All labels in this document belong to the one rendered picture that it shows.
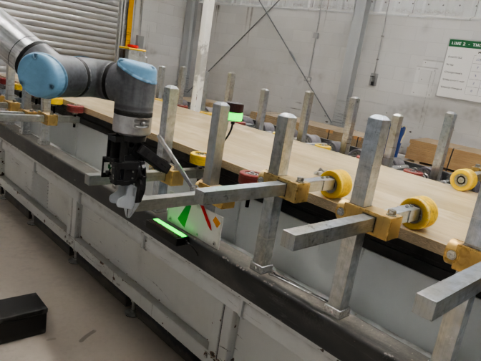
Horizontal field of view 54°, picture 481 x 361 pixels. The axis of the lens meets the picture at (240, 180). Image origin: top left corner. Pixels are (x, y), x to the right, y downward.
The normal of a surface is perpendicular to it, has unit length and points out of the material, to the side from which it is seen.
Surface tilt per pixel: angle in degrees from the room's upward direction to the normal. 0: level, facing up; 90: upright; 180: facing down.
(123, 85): 89
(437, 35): 90
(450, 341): 90
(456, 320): 90
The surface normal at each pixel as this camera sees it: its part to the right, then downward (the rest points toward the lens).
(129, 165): 0.68, 0.28
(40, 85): -0.24, 0.24
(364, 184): -0.72, 0.06
